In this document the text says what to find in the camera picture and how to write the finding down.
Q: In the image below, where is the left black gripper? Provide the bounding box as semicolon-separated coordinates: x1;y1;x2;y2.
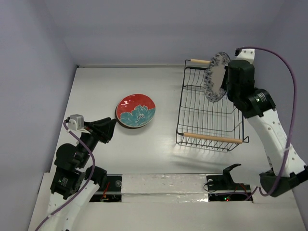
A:
78;116;117;166

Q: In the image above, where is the grey tree pattern plate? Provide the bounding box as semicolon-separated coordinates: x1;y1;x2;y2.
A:
204;51;231;103

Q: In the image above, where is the dark teal blossom plate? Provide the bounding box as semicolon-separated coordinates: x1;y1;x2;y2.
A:
115;114;151;126

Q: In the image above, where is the red and teal plate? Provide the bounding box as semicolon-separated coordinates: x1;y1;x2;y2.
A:
115;94;156;127

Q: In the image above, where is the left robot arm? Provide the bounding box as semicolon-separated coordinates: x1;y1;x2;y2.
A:
39;115;116;231

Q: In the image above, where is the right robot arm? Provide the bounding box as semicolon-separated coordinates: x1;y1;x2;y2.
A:
223;60;308;197

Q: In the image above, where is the silver foil strip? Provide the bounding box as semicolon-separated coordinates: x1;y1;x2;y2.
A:
121;174;208;203

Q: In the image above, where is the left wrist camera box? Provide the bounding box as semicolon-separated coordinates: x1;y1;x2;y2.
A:
67;114;84;131

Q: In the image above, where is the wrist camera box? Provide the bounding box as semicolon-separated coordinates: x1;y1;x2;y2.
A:
67;114;84;131
235;49;255;64

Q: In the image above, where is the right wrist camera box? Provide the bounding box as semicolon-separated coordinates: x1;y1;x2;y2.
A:
235;49;255;64

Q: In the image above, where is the black wire dish rack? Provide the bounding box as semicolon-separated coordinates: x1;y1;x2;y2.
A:
176;59;250;152

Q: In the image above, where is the aluminium rail right side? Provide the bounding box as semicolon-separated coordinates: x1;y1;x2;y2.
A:
241;64;275;171

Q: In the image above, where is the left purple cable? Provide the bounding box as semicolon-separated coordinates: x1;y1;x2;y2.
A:
36;120;96;231

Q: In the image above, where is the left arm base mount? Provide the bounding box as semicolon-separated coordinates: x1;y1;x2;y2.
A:
90;174;122;203

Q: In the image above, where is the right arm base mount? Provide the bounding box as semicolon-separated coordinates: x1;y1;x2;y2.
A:
204;175;252;202

